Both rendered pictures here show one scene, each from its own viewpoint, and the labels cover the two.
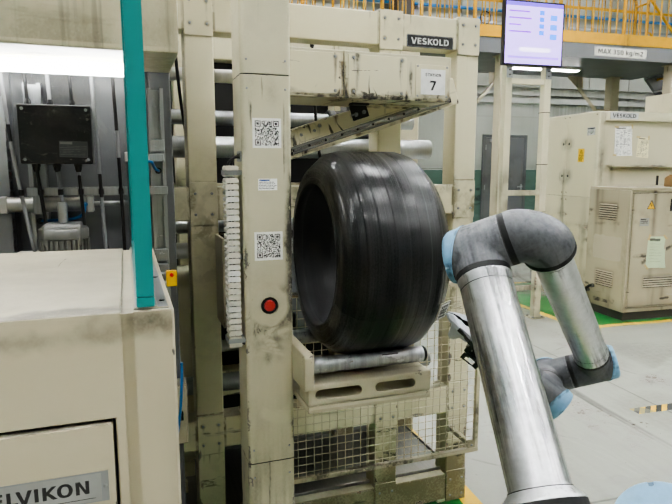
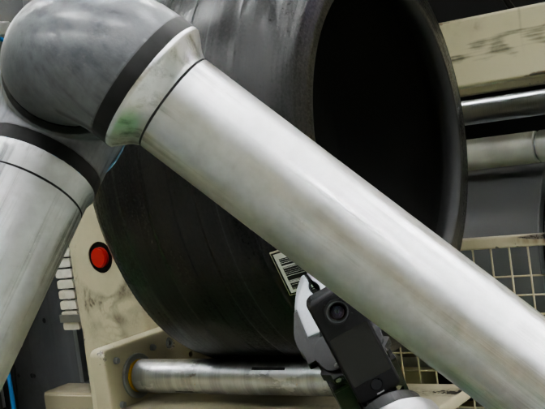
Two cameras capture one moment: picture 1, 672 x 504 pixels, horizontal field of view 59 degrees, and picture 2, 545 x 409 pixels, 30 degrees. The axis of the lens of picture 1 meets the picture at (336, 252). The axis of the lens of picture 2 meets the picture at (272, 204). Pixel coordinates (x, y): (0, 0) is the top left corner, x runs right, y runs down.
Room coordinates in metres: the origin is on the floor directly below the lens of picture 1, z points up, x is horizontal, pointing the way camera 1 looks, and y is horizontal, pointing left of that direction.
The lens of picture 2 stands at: (0.85, -1.16, 1.18)
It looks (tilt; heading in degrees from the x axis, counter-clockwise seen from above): 3 degrees down; 53
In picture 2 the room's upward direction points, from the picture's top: 8 degrees counter-clockwise
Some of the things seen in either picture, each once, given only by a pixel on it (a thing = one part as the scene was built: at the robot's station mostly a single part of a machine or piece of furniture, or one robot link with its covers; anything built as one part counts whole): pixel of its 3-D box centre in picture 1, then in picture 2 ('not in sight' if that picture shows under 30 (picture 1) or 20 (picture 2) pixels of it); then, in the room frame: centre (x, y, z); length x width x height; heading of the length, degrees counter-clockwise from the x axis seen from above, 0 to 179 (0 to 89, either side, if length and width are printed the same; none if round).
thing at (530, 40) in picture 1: (532, 34); not in sight; (5.44, -1.74, 2.60); 0.60 x 0.05 x 0.55; 106
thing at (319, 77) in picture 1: (352, 81); not in sight; (2.02, -0.06, 1.71); 0.61 x 0.25 x 0.15; 110
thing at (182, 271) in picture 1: (184, 367); not in sight; (2.33, 0.62, 0.61); 0.33 x 0.06 x 0.86; 20
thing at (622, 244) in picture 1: (644, 250); not in sight; (5.76, -3.05, 0.62); 0.91 x 0.58 x 1.25; 106
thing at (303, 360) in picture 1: (290, 351); (192, 350); (1.63, 0.13, 0.90); 0.40 x 0.03 x 0.10; 20
